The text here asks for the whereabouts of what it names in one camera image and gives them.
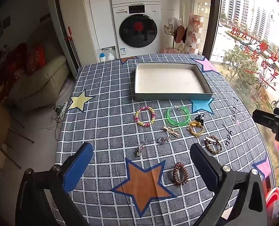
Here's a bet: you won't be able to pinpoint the white tall cabinet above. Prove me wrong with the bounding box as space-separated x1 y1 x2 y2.
86 0 117 50

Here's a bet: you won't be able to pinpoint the red window decal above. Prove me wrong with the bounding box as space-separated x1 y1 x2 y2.
230 25 279 91

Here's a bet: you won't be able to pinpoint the yellow hair tie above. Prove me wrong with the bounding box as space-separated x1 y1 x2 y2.
188 120 205 137

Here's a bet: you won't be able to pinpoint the green plastic bangle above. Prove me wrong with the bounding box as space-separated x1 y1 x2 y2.
166 105 191 127

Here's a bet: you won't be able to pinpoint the white power strip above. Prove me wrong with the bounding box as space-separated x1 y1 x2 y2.
55 101 69 118

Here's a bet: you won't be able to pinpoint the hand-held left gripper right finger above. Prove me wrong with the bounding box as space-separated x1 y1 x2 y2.
190 143 268 226

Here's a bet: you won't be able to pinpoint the grey checked star tablecloth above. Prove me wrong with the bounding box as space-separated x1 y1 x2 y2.
52 54 275 226

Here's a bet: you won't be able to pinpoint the small silver charm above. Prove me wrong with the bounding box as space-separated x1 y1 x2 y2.
134 145 145 157

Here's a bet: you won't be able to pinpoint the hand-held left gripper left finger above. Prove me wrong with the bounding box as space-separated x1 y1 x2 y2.
15 142 93 226

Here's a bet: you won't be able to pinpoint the pink yellow bead bracelet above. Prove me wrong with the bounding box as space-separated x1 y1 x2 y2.
134 106 155 127

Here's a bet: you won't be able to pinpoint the red cushion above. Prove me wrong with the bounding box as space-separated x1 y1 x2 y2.
25 43 47 74

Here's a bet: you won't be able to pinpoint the pink checkered bag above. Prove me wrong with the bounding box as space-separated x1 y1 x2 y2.
185 14 204 54

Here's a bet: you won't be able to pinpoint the wire shoe rack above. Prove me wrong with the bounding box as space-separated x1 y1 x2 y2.
163 18 188 53

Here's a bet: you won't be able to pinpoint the beige rabbit hair clip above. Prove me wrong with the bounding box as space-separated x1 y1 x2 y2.
162 126 180 137

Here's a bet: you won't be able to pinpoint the cream sofa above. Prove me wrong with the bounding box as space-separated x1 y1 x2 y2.
9 56 70 111

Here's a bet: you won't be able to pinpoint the white front-load washing machine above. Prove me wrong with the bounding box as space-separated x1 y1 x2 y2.
112 2 162 58

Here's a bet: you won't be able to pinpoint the grey shallow tray box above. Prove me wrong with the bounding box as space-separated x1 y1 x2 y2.
131 62 213 101

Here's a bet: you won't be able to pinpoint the brown braided hair tie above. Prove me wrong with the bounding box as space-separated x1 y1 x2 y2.
205 136 222 154

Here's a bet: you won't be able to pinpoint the red handled mop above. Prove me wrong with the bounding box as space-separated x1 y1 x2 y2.
68 27 82 69

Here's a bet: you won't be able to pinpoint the brown spiral hair tie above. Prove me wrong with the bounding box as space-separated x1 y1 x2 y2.
172 162 188 185

